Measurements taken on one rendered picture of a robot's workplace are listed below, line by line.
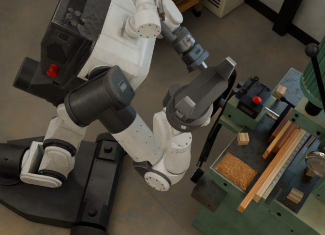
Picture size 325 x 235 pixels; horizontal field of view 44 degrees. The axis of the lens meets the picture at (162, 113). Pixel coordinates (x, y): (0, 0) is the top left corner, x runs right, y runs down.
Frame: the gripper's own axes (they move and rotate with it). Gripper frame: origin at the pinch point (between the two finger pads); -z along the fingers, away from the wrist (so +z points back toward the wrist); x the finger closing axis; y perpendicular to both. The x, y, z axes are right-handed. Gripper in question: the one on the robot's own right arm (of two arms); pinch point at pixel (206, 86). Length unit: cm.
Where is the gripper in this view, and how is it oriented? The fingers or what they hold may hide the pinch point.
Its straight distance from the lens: 72.4
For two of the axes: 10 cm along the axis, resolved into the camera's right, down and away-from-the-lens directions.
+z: -1.6, 2.7, 9.5
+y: 7.1, 7.0, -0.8
